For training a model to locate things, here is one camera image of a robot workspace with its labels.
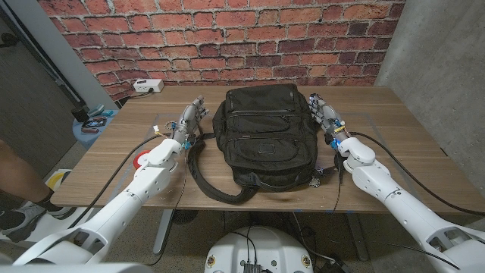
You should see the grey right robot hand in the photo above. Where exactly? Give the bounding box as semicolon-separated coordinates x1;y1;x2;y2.
308;93;349;142

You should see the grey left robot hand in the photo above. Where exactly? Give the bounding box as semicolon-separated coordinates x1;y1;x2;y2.
171;95;210;143

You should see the black backpack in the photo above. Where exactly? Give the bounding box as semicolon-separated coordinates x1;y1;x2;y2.
186;83;339;206

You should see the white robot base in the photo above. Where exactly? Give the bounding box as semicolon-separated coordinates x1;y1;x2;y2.
204;226;314;273

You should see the red tape roll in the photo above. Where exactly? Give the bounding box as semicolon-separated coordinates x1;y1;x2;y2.
132;149;152;171

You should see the white power strip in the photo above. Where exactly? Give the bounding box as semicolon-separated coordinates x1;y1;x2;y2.
133;78;165;93

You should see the teal plastic case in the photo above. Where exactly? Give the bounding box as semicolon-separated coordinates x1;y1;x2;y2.
88;104;114;118

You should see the dark tray with parts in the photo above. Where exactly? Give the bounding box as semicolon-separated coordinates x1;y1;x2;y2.
80;116;109;134

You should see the black round fan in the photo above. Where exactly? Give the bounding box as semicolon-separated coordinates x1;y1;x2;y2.
172;209;199;225

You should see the red brick print backdrop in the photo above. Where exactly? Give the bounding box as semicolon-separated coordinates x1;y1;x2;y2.
37;0;406;102

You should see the blue round stool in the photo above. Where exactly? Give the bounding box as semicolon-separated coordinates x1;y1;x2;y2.
71;109;119;149

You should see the black cup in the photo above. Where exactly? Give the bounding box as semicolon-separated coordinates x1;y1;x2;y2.
71;107;90;123

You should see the grey metal table leg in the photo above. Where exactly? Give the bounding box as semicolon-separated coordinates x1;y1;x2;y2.
152;209;175;256
343;212;371;262

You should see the black power adapter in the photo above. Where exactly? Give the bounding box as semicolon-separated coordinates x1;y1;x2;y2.
320;259;352;273

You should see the person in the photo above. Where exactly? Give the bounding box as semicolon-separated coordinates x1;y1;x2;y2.
0;139;54;208

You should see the white robot chest cover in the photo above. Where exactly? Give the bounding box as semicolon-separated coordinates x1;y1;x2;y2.
0;262;153;273

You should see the grey black sneaker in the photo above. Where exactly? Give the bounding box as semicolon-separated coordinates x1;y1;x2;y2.
0;199;49;243

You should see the metal keychain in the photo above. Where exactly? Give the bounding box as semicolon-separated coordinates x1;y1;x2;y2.
308;166;336;189

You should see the thin black right arm wire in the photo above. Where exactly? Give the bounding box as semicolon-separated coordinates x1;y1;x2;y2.
332;151;345;214

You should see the thin black arm wire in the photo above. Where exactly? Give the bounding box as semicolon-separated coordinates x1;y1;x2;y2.
145;146;189;266
332;151;345;214

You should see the thin black left arm wire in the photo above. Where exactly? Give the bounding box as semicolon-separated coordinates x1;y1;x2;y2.
145;146;189;266

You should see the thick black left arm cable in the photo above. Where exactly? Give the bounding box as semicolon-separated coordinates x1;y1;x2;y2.
67;133;168;229

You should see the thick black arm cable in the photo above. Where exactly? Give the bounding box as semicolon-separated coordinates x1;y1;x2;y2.
348;130;485;218
67;133;168;229

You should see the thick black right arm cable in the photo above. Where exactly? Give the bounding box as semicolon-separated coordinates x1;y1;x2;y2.
348;130;485;218

